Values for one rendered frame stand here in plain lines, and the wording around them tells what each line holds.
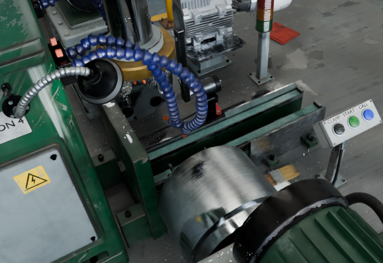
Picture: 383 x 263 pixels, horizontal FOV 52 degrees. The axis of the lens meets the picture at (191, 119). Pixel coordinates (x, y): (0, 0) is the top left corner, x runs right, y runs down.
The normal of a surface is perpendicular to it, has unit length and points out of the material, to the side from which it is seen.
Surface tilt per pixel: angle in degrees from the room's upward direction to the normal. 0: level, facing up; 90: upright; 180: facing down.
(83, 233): 90
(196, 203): 32
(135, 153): 0
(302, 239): 22
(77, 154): 90
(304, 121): 90
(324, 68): 0
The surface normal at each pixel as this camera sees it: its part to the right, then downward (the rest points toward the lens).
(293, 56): -0.07, -0.72
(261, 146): 0.47, 0.58
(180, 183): -0.57, -0.37
